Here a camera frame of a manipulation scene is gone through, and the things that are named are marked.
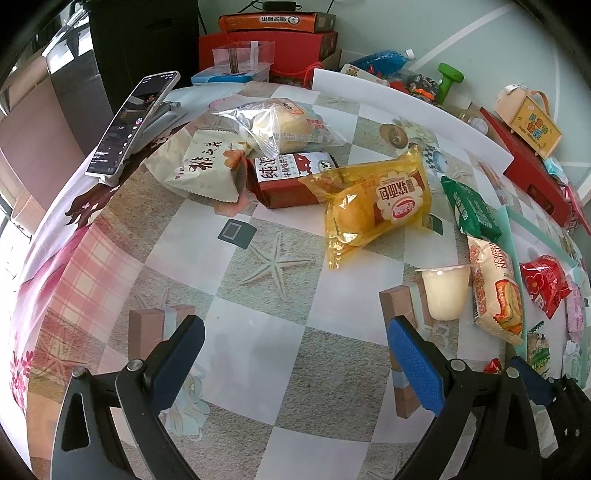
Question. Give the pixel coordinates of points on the green and white snack packet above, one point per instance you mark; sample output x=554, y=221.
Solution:
x=539, y=346

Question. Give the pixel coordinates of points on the yellow bread packet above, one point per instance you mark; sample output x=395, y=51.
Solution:
x=369, y=207

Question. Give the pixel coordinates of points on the orange carton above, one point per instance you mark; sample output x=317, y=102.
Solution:
x=268, y=23

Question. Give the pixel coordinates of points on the black cabinet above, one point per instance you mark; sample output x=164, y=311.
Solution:
x=143, y=46

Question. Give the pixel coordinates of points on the green dumbbell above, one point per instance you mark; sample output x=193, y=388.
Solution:
x=450, y=81

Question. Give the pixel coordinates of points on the clear rice cracker packet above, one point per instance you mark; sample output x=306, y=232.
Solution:
x=572, y=360

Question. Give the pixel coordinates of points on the smartphone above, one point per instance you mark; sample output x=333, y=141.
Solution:
x=131, y=122

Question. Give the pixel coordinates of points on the brown board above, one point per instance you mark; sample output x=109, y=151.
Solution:
x=37, y=138

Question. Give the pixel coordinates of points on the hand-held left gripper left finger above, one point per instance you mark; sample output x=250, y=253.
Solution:
x=178, y=364

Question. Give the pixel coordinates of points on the colourful toy pile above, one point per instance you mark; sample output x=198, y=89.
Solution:
x=415, y=85

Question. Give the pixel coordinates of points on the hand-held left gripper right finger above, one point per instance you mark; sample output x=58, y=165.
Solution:
x=415, y=364

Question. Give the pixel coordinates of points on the pink snack packet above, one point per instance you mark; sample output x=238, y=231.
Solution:
x=577, y=314

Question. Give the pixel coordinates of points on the blue plastic bottle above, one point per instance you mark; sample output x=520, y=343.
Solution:
x=378, y=62

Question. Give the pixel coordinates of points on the white tray with teal rim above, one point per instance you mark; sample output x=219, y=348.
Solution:
x=535, y=240

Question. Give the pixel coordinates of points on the clear bagged bread bun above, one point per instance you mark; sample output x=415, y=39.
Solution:
x=281, y=124

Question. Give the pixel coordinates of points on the red patterned envelope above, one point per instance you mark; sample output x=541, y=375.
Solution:
x=572, y=207

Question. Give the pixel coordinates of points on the clear plastic box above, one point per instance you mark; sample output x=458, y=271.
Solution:
x=242, y=55

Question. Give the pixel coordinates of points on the white chip packet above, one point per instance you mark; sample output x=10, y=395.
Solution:
x=198, y=170

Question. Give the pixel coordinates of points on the jelly cup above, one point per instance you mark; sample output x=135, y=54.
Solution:
x=443, y=295

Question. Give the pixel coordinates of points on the red box with dark side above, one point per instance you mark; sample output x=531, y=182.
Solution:
x=300, y=50

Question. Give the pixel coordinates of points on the small red wrapper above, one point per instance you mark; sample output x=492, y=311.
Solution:
x=492, y=366

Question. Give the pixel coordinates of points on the blue mask packet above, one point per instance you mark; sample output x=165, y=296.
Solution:
x=554, y=170

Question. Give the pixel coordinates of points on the red snack packet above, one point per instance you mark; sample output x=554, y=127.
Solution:
x=545, y=284

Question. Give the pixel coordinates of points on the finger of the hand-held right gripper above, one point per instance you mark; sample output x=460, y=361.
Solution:
x=570, y=399
x=533, y=381

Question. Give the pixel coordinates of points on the dark red biscuit packet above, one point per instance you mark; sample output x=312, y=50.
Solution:
x=281, y=182

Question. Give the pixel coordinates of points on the large red gift box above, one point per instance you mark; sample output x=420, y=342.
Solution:
x=531, y=175

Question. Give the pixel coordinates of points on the grey phone stand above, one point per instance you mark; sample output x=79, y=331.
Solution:
x=159, y=122

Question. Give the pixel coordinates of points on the yellow card game box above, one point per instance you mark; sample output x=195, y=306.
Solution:
x=362, y=74

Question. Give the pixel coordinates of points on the cardboard box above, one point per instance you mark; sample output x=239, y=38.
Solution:
x=330, y=60

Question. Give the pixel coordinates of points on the blue tissue container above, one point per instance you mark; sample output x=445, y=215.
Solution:
x=221, y=77

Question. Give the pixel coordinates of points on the black power adapter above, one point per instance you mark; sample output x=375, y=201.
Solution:
x=279, y=4

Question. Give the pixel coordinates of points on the clear plastic jar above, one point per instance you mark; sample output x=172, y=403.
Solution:
x=471, y=120

